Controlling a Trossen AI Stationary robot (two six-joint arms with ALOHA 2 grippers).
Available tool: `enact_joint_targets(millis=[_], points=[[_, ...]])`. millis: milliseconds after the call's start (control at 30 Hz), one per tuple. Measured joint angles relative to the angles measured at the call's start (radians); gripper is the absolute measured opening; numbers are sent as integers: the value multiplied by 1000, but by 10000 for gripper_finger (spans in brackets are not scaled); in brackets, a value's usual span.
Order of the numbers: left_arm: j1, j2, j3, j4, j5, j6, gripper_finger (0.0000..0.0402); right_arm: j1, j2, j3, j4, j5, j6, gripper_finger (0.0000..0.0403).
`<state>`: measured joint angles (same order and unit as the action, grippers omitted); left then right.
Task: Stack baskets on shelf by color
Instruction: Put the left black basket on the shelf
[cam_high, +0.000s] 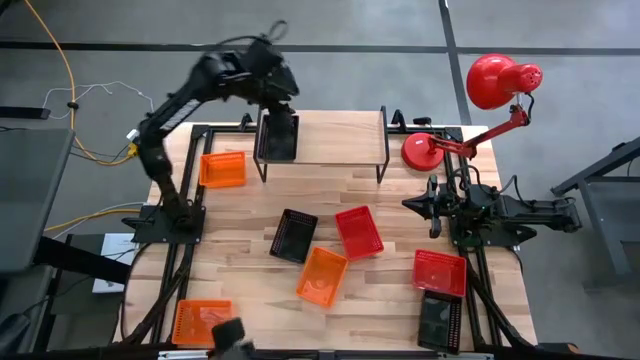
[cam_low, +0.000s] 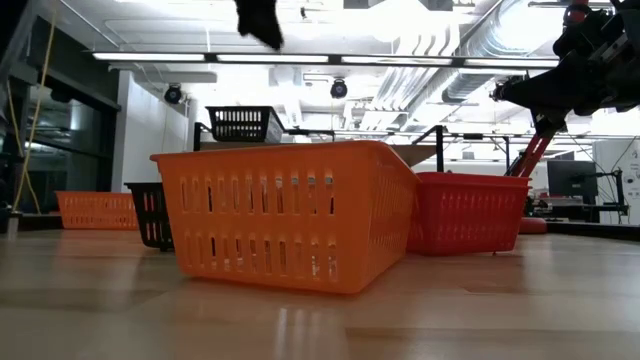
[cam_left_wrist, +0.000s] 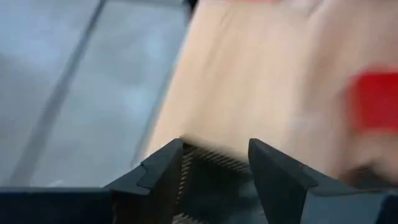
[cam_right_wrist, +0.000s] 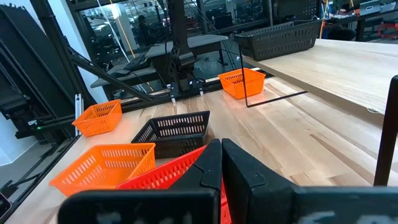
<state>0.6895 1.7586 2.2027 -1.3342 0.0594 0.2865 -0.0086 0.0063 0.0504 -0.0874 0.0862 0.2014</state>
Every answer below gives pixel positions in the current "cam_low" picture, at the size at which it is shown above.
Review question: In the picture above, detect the yellow cable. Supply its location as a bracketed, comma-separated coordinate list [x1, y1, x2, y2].
[5, 0, 57, 214]

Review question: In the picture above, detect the black computer monitor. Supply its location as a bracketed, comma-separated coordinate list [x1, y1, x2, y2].
[546, 159, 599, 200]

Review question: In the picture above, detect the white cabinet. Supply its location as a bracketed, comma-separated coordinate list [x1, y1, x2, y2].
[592, 139, 640, 226]

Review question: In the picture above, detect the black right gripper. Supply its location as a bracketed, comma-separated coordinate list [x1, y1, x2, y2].
[505, 7, 634, 134]

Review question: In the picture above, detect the red plastic basket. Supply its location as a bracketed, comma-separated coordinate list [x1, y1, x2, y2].
[405, 171, 532, 257]

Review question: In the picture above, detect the silver ventilation duct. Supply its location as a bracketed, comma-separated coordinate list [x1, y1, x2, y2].
[442, 0, 566, 105]

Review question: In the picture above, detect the orange plastic basket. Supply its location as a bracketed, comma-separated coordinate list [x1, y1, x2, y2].
[149, 139, 421, 295]
[54, 190, 139, 231]

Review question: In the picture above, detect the black plastic basket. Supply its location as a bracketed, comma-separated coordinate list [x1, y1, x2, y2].
[123, 181, 175, 253]
[205, 105, 286, 144]

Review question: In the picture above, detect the long ceiling light bar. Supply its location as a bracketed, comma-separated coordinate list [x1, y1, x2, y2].
[91, 51, 561, 70]

